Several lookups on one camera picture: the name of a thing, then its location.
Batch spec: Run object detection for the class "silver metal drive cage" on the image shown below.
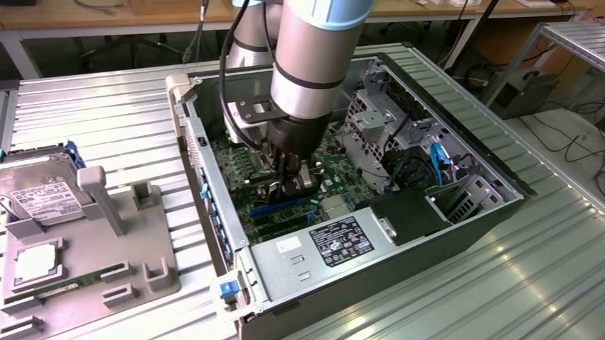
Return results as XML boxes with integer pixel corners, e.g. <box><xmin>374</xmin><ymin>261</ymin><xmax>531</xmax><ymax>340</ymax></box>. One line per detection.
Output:
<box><xmin>342</xmin><ymin>88</ymin><xmax>456</xmax><ymax>193</ymax></box>

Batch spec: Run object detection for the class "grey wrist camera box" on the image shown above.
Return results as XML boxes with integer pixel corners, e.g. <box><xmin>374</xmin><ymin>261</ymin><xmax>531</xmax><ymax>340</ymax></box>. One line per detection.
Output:
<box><xmin>225</xmin><ymin>101</ymin><xmax>286</xmax><ymax>147</ymax></box>

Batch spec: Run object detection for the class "black expansion slot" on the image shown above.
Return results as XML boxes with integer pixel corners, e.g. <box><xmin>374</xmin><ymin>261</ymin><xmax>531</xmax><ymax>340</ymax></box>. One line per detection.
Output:
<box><xmin>258</xmin><ymin>221</ymin><xmax>320</xmax><ymax>239</ymax></box>
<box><xmin>254</xmin><ymin>212</ymin><xmax>314</xmax><ymax>230</ymax></box>

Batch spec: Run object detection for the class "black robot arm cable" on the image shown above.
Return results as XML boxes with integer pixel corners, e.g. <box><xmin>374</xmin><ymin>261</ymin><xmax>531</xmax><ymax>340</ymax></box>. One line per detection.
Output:
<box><xmin>218</xmin><ymin>0</ymin><xmax>266</xmax><ymax>152</ymax></box>

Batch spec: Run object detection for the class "grey plastic parts rack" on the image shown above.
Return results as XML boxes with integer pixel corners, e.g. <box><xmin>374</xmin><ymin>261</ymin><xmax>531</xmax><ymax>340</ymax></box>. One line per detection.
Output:
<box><xmin>0</xmin><ymin>164</ymin><xmax>183</xmax><ymax>339</ymax></box>

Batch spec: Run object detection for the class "metal slat table frame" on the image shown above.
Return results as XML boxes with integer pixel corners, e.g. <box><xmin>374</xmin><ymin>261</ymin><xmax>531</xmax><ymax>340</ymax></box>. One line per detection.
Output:
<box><xmin>481</xmin><ymin>23</ymin><xmax>605</xmax><ymax>107</ymax></box>

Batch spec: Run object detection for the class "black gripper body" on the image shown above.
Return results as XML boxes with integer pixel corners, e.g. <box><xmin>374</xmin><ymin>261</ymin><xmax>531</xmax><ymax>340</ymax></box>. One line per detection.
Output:
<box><xmin>268</xmin><ymin>115</ymin><xmax>333</xmax><ymax>162</ymax></box>

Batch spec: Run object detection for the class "black box on floor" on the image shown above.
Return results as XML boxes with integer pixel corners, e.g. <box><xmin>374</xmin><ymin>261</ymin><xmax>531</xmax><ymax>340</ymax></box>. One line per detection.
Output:
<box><xmin>500</xmin><ymin>70</ymin><xmax>561</xmax><ymax>120</ymax></box>

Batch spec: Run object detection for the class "open black PC case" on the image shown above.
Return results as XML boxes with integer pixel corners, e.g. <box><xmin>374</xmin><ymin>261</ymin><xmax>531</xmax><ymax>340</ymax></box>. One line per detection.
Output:
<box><xmin>165</xmin><ymin>42</ymin><xmax>539</xmax><ymax>340</ymax></box>

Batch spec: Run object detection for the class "black plastic air shroud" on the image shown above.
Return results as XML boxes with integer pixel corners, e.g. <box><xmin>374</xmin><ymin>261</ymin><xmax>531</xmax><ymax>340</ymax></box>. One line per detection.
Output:
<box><xmin>370</xmin><ymin>187</ymin><xmax>456</xmax><ymax>247</ymax></box>

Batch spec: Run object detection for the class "low-profile graphics card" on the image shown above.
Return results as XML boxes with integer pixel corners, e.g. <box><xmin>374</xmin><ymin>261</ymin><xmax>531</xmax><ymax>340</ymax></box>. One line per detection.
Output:
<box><xmin>254</xmin><ymin>164</ymin><xmax>325</xmax><ymax>212</ymax></box>

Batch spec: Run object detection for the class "blue plastic disk bracket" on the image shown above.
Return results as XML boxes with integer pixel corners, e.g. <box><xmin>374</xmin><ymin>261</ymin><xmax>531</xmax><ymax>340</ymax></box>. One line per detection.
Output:
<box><xmin>61</xmin><ymin>140</ymin><xmax>89</xmax><ymax>170</ymax></box>

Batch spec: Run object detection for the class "hanging black cable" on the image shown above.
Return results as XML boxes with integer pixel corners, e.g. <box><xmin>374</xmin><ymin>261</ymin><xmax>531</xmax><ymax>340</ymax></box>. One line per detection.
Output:
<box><xmin>182</xmin><ymin>0</ymin><xmax>209</xmax><ymax>64</ymax></box>

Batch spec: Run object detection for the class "silver chipset heat sink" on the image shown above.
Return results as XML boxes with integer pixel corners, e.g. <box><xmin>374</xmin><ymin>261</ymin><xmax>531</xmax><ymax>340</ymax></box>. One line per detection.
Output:
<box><xmin>320</xmin><ymin>196</ymin><xmax>354</xmax><ymax>217</ymax></box>

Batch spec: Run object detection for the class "grey power supply unit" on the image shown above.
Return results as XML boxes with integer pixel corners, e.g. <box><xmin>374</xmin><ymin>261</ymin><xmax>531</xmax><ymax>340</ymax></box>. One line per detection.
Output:
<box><xmin>250</xmin><ymin>207</ymin><xmax>404</xmax><ymax>306</ymax></box>

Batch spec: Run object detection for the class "green RAM stick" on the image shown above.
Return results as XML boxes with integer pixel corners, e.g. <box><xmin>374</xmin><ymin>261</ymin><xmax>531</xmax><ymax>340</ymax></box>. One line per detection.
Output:
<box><xmin>4</xmin><ymin>263</ymin><xmax>129</xmax><ymax>302</ymax></box>

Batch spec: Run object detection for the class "blue flat wire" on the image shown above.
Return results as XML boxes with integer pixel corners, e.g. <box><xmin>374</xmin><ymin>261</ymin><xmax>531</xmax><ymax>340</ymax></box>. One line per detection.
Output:
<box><xmin>430</xmin><ymin>142</ymin><xmax>450</xmax><ymax>187</ymax></box>

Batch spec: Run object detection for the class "wooden desk with white frame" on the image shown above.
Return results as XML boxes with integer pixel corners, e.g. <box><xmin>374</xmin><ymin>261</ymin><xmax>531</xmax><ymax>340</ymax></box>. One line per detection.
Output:
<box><xmin>0</xmin><ymin>0</ymin><xmax>592</xmax><ymax>81</ymax></box>

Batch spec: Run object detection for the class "silver CPU chip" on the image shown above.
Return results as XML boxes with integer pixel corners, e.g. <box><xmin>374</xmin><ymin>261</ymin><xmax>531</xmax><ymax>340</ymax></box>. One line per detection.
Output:
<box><xmin>14</xmin><ymin>244</ymin><xmax>63</xmax><ymax>281</ymax></box>

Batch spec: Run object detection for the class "silver hard disk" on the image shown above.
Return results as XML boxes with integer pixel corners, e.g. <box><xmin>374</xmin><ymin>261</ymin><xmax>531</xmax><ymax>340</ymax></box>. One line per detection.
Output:
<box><xmin>0</xmin><ymin>152</ymin><xmax>90</xmax><ymax>226</ymax></box>

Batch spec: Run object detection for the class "green motherboard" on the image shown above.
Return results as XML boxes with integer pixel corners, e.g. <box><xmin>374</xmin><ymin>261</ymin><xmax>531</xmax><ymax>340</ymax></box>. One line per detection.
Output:
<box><xmin>207</xmin><ymin>120</ymin><xmax>380</xmax><ymax>245</ymax></box>

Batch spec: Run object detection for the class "blue expansion slot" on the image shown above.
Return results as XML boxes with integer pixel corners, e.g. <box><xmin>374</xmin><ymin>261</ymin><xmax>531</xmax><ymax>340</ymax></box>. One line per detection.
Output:
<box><xmin>249</xmin><ymin>200</ymin><xmax>305</xmax><ymax>218</ymax></box>

